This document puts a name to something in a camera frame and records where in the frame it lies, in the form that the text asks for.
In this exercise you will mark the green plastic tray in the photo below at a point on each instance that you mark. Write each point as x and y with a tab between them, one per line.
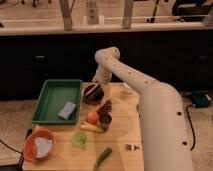
55	93

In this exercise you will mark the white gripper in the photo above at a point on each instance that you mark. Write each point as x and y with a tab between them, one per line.
102	75

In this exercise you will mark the purple bowl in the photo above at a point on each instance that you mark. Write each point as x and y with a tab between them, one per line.
95	101

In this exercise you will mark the green cucumber toy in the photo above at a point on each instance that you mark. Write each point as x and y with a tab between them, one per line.
101	158

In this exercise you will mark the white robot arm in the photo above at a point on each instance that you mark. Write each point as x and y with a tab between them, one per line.
162	122

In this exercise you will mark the metal can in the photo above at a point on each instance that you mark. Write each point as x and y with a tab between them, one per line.
105	121

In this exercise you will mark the silver fork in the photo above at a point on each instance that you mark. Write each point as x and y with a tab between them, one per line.
132	147

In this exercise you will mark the white cloth in bowl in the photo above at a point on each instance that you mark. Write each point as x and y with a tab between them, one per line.
43	146

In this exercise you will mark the red tomato toy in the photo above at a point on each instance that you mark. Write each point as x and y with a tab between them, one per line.
92	117

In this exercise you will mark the blue sponge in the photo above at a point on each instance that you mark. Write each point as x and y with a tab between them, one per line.
67	110

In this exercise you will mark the yellow corn toy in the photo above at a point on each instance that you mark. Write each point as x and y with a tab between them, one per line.
89	127

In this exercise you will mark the clear glass cup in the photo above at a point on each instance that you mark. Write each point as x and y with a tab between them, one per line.
127	89

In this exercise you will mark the orange bowl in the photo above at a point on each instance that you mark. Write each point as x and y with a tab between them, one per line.
29	148

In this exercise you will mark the dark grapes toy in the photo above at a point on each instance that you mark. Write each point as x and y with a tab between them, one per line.
106	108

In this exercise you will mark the green small cup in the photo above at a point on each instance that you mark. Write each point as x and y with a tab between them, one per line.
79	139

